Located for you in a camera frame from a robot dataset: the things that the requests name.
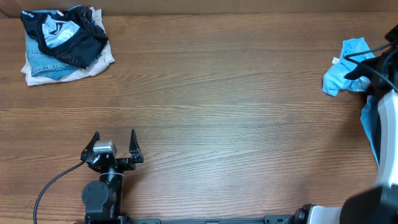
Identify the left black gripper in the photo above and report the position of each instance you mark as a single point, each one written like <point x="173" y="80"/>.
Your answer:
<point x="130" y="163"/>

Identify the black t-shirt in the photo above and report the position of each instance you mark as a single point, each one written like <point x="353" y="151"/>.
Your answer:
<point x="377" y="134"/>

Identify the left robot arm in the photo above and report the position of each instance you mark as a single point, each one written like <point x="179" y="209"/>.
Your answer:
<point x="103" y="197"/>

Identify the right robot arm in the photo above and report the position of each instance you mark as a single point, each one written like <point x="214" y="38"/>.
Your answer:
<point x="378" y="204"/>

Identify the light blue garment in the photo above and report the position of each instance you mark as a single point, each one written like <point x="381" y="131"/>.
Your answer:
<point x="334" y="80"/>

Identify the folded white cloth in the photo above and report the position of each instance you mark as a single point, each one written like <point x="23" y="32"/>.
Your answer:
<point x="101" y="63"/>

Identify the folded blue denim jeans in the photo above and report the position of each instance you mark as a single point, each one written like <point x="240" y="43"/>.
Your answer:
<point x="43" y="63"/>

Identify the black and grey jersey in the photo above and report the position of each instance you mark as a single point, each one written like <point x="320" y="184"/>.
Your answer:
<point x="87" y="44"/>

